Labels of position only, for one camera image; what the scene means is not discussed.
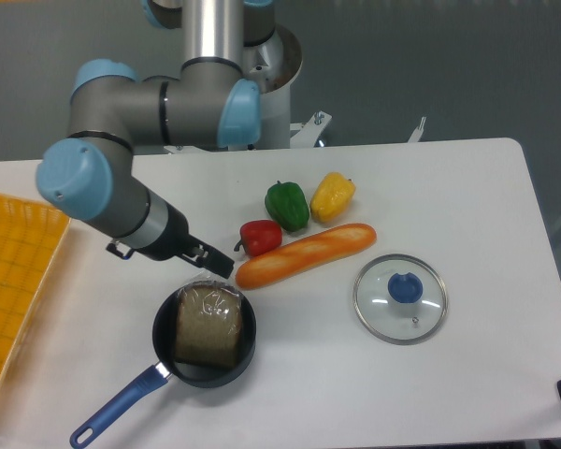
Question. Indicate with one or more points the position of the black pot blue handle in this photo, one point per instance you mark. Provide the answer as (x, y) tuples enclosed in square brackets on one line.
[(159, 374)]

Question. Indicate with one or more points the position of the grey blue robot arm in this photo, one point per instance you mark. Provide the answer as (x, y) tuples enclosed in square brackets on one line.
[(211, 104)]

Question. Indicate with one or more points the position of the white right base bracket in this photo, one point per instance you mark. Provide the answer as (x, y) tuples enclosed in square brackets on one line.
[(418, 132)]

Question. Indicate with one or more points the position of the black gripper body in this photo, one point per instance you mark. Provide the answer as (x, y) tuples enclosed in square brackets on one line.
[(162, 235)]

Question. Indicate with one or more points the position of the yellow plastic basket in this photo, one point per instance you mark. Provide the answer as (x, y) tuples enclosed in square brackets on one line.
[(31, 234)]

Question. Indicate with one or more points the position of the toast slice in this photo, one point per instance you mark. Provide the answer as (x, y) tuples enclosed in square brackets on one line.
[(208, 325)]

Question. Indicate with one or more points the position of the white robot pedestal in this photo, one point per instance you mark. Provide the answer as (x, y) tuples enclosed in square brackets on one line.
[(274, 66)]

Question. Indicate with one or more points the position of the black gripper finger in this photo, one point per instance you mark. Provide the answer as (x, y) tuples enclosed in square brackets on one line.
[(200, 247), (214, 262)]

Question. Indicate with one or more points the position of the glass lid blue knob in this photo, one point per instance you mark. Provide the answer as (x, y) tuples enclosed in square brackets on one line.
[(400, 299)]

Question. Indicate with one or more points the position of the orange baguette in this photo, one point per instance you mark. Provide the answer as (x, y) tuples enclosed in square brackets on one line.
[(305, 254)]

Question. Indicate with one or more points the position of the red bell pepper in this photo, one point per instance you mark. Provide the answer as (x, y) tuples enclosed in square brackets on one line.
[(259, 237)]

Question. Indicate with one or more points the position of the yellow bell pepper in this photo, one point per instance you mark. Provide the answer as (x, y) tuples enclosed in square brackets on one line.
[(332, 197)]

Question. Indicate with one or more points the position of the green bell pepper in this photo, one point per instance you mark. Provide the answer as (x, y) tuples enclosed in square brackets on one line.
[(286, 204)]

